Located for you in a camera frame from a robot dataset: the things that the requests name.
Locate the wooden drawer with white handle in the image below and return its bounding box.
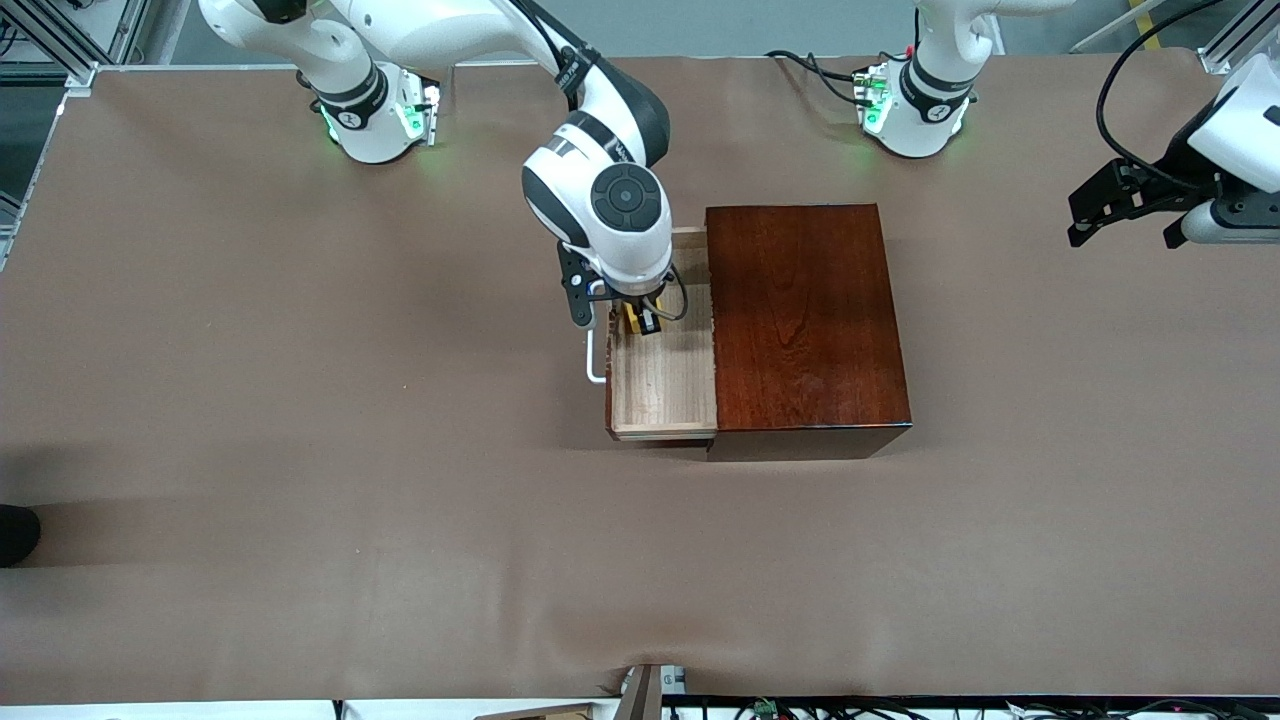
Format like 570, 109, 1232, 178
586, 228, 719, 443

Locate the black rounded object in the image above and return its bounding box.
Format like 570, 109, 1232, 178
0, 505, 42, 568

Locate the flat brown wooden piece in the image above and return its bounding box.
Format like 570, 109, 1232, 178
475, 703, 596, 720

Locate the aluminium frame profile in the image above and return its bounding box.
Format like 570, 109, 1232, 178
0, 0, 151, 91
1198, 0, 1280, 76

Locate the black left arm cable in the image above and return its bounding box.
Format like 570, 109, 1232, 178
1097, 0, 1201, 191

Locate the dark wooden drawer cabinet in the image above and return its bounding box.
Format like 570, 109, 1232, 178
705, 203, 913, 463

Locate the grey diagonal metal bar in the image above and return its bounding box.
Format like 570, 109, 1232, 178
1070, 0, 1181, 53

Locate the black base cable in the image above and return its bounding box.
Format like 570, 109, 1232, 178
765, 48, 881, 106
375, 0, 423, 66

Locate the brown table mat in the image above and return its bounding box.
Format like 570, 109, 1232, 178
0, 45, 1280, 706

